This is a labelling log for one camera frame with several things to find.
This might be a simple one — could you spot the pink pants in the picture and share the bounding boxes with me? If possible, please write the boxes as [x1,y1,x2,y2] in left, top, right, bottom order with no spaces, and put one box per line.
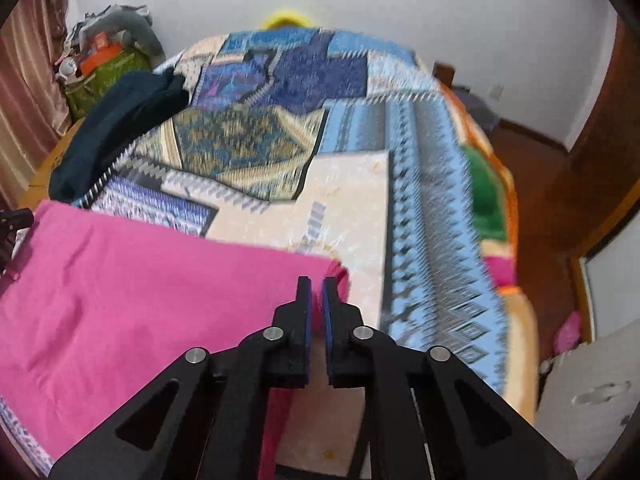
[1,202,348,465]

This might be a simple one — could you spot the striped pink curtain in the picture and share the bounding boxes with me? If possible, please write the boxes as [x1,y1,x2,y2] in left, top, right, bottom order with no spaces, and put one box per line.
[1,0,70,209]

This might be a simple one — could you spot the orange floral blanket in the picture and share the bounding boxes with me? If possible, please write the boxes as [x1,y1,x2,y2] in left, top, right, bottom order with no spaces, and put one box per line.
[416,58,539,422]

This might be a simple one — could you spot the dark navy folded garment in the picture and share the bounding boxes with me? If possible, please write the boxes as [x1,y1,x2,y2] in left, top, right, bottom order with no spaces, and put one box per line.
[49,68,189,203]

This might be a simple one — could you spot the green storage bag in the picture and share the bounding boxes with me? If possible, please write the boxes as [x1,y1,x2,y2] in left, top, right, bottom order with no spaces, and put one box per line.
[61,49,151,122]

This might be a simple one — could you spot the white plastic chair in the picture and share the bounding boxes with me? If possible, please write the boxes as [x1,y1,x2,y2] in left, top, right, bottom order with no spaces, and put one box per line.
[535,322,640,479]

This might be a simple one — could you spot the pink slipper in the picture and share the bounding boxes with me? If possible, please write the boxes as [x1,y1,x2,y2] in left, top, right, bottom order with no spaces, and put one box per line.
[553,311,582,356]

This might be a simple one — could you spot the orange box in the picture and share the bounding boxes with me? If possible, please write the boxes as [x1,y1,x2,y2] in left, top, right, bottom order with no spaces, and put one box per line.
[80,32,122,75]

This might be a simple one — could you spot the grey plush toy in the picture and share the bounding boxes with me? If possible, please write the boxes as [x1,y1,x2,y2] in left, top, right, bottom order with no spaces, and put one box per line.
[77,4,166,61]

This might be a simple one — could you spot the wooden wardrobe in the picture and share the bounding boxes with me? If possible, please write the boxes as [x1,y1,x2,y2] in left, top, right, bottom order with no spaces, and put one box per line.
[564,14,640,256]

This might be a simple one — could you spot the patchwork blue bed sheet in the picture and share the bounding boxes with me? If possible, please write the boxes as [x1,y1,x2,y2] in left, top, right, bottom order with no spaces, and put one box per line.
[1,28,508,477]

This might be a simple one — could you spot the yellow plush pillow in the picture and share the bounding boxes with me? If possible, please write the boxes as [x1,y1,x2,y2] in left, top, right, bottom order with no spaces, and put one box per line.
[262,9,314,30]

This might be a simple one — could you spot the wooden nightstand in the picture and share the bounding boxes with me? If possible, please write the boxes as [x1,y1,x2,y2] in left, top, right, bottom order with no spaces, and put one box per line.
[432,62,456,89]

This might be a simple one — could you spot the wall socket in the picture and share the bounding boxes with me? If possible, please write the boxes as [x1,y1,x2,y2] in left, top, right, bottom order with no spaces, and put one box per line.
[488,84,504,101]

